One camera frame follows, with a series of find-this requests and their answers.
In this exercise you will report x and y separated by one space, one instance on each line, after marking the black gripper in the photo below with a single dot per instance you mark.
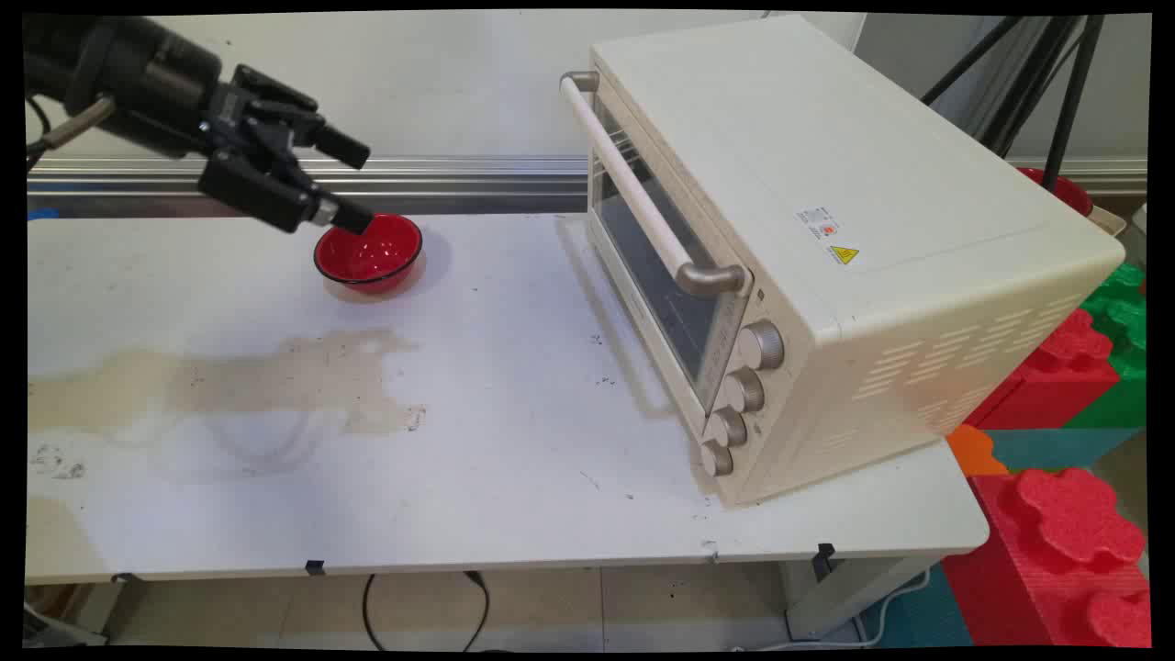
156 83

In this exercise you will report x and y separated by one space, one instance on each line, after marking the glass oven door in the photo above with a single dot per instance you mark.
661 285

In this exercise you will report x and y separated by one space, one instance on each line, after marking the red bowl black rim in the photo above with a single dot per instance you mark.
376 262

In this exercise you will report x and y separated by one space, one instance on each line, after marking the black table clip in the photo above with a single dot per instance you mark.
315 567
824 558

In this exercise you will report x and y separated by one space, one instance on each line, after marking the silver oven knob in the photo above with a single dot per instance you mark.
717 458
728 428
762 347
745 390

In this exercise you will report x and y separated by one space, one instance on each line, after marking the white label sticker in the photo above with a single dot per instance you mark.
817 223

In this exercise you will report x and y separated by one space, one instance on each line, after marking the cream toaster oven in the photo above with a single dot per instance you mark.
826 138

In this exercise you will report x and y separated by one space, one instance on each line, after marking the yellow warning sticker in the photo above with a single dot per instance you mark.
844 255

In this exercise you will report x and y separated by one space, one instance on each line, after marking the white table leg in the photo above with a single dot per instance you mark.
844 592

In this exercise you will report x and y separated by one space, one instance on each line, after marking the orange foam block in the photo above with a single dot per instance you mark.
975 452

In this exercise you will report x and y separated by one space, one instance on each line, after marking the blue foam mat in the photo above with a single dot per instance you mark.
918 615

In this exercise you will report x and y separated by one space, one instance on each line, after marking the plain red bowl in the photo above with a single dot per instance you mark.
1069 193

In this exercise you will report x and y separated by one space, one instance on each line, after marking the black tripod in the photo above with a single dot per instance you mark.
1074 92

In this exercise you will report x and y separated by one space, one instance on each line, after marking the small red foam block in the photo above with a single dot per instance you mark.
1056 376

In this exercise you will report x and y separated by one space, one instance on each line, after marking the beige tray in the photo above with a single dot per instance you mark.
1106 220

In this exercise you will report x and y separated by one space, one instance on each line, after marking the teal foam block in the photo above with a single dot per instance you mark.
1065 448

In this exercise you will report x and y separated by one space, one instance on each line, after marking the green foam block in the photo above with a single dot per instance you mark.
1124 321

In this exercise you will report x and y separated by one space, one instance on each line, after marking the large red foam block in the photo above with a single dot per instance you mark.
1056 560

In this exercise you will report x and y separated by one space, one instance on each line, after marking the aluminium table rail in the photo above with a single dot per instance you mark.
459 179

